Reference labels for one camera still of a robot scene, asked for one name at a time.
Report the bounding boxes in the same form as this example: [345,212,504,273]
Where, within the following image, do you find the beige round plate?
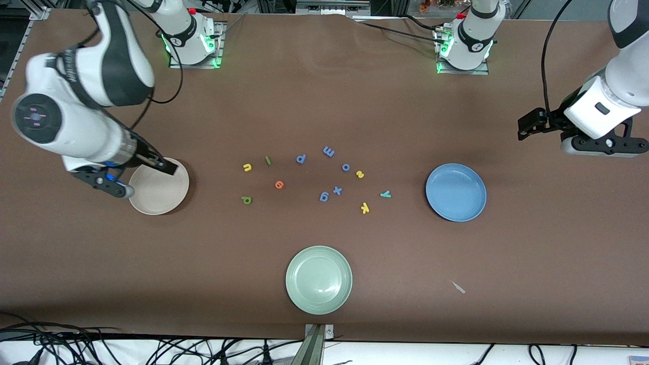
[128,158,190,215]

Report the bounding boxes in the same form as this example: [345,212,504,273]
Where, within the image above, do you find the blue round plate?
[425,163,487,223]

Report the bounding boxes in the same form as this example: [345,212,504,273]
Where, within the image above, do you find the brown table cover sheet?
[0,8,649,346]

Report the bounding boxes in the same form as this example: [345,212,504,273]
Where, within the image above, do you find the pale green round plate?
[285,245,353,315]

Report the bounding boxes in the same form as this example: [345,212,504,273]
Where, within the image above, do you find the grey equipment box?
[296,0,371,15]

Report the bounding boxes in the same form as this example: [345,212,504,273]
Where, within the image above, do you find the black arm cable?
[86,0,184,130]
[541,0,573,115]

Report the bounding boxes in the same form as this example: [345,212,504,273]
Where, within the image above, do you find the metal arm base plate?
[435,24,490,76]
[169,20,226,69]

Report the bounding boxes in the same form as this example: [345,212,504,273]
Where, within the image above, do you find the black base cable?
[355,20,441,41]
[401,14,447,32]
[210,13,246,40]

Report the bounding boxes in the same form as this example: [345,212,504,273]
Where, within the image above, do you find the aluminium frame rail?
[0,6,51,99]

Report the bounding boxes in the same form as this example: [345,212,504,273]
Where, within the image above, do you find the black cable bundle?
[0,312,300,365]

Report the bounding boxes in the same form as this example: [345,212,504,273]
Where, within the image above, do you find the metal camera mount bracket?
[292,323,335,365]

